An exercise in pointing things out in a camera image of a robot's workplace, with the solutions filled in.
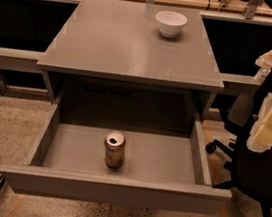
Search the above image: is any white ceramic bowl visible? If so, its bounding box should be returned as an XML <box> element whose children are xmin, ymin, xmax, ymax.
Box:
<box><xmin>155</xmin><ymin>10</ymin><xmax>188</xmax><ymax>38</ymax></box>

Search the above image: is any black office chair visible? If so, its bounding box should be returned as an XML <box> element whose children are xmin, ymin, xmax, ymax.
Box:
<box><xmin>195</xmin><ymin>62</ymin><xmax>272</xmax><ymax>217</ymax></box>

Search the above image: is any grey cabinet counter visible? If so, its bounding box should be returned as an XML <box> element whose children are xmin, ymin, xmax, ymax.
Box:
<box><xmin>37</xmin><ymin>0</ymin><xmax>223</xmax><ymax>117</ymax></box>

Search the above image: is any open grey top drawer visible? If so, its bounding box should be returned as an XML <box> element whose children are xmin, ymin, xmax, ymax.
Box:
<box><xmin>0</xmin><ymin>82</ymin><xmax>231</xmax><ymax>214</ymax></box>

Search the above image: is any orange soda can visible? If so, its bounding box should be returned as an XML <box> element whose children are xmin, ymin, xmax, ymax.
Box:
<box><xmin>104</xmin><ymin>131</ymin><xmax>126</xmax><ymax>169</ymax></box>

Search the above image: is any clear plastic bottle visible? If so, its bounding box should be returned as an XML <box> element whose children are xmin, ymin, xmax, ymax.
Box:
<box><xmin>253</xmin><ymin>68</ymin><xmax>271</xmax><ymax>84</ymax></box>

